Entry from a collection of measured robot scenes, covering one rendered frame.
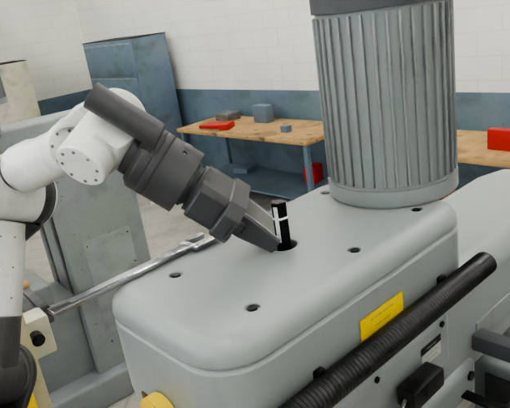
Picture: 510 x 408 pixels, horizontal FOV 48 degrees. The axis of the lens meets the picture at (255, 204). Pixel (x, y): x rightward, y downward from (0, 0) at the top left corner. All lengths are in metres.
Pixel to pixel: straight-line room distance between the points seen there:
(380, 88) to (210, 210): 0.28
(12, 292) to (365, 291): 0.53
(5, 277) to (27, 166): 0.18
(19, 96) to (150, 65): 2.19
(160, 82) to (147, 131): 7.43
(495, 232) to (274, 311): 0.57
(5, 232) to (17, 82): 8.28
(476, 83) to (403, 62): 4.55
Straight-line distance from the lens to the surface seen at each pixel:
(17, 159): 0.86
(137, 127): 0.69
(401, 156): 0.82
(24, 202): 0.92
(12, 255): 0.94
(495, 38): 5.21
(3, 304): 0.93
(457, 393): 1.01
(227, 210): 0.69
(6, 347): 0.94
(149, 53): 8.03
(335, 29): 0.81
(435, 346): 0.90
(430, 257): 0.80
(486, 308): 1.05
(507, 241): 1.09
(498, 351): 1.01
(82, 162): 0.70
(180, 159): 0.70
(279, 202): 0.73
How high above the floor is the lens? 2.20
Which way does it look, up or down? 19 degrees down
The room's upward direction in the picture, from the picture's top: 9 degrees counter-clockwise
